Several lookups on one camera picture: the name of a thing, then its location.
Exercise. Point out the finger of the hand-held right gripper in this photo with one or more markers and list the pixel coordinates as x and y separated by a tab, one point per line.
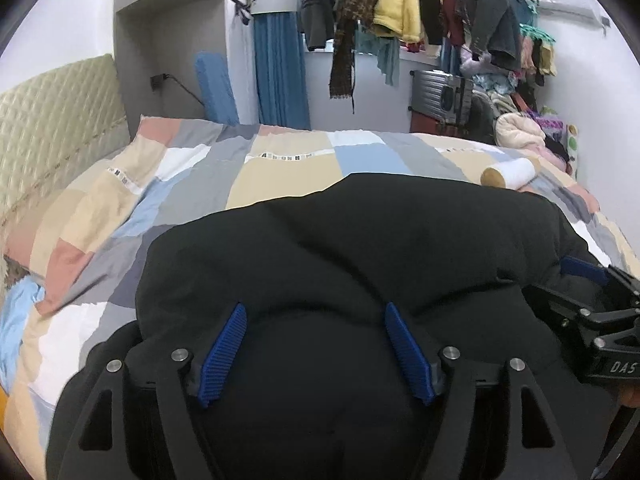
585	267
565	315

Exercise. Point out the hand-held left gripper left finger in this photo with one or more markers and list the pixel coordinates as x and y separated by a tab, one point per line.
222	355

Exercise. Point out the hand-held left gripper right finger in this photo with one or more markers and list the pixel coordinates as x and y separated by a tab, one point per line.
407	355

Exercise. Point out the black puffer jacket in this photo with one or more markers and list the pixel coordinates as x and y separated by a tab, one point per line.
350	260

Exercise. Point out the pile of clothes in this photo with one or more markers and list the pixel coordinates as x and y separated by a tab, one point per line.
520	130

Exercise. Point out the black belt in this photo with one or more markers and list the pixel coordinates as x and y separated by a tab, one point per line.
617	435

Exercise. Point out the polka dot panel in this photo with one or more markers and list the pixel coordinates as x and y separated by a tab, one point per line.
572	150

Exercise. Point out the patchwork bed cover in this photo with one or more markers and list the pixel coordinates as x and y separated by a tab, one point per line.
200	185

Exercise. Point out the light blue sheet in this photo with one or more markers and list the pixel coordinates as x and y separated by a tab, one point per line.
17	320

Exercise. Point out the green sock hanger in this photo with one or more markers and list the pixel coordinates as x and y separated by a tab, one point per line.
540	52

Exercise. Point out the silver suitcase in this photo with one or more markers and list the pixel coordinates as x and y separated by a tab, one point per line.
440	95

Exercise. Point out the grey hanging jacket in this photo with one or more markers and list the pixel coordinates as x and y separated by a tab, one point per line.
492	20

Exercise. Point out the blue folded board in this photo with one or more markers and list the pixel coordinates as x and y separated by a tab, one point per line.
215	87

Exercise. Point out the maroon hanging garment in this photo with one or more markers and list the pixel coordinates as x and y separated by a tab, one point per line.
454	20

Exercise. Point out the blue curtain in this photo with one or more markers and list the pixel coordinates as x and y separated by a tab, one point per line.
280	75

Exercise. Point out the teal hanging garment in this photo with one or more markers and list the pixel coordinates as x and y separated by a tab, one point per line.
387	57

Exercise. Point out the cream quilted headboard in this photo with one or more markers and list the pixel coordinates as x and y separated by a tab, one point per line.
55	115

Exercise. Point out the black hanging sweater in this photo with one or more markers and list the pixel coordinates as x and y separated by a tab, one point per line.
430	5

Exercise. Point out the yellow fleece jacket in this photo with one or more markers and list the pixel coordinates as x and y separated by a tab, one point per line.
397	5

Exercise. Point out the houndstooth hanging coat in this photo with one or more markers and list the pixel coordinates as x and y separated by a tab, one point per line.
350	25

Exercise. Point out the dark hanging jacket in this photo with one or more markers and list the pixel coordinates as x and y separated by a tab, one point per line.
317	10

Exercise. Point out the black wall charger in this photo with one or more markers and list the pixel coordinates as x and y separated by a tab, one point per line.
158	82

